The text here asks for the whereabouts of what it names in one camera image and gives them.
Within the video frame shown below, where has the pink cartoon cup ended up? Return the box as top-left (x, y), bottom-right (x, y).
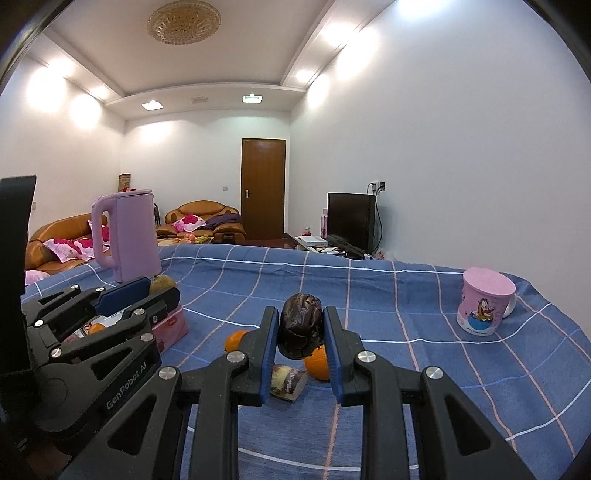
top-left (456, 267), bottom-right (517, 339)

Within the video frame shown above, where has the round ceiling chandelier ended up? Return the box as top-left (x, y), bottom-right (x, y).
top-left (148, 1), bottom-right (221, 45)

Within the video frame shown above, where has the wooden coffee table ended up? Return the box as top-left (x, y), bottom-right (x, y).
top-left (157, 234), bottom-right (215, 247)

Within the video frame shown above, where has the brown wooden door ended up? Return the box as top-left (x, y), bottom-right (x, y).
top-left (241, 137), bottom-right (288, 241)

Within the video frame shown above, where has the brown-topped small jar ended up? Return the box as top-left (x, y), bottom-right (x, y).
top-left (270, 364), bottom-right (308, 402)

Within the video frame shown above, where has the black flat television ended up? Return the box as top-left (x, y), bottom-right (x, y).
top-left (327, 192), bottom-right (377, 256)

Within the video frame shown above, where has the small brown leather sofa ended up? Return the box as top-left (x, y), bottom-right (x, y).
top-left (165, 199), bottom-right (245, 244)

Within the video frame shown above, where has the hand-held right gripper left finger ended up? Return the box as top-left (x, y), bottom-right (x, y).
top-left (62, 305), bottom-right (281, 480)

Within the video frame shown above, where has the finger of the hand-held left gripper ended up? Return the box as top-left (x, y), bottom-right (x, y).
top-left (21, 276), bottom-right (153, 325)
top-left (28, 286), bottom-right (182, 371)

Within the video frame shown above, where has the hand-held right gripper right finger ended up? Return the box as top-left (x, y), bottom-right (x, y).
top-left (322, 305), bottom-right (548, 480)

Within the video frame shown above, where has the pink metal tin box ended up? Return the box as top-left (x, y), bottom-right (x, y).
top-left (60, 302), bottom-right (189, 355)

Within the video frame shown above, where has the purple electric kettle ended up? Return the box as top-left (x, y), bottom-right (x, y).
top-left (91, 188), bottom-right (163, 284)

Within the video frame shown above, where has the blue checked tablecloth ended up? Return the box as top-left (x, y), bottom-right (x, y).
top-left (21, 243), bottom-right (591, 480)

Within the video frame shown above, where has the black power cable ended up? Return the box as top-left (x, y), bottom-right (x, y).
top-left (374, 191), bottom-right (385, 256)

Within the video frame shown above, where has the long brown leather sofa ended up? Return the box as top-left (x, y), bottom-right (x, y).
top-left (25, 213), bottom-right (112, 273)

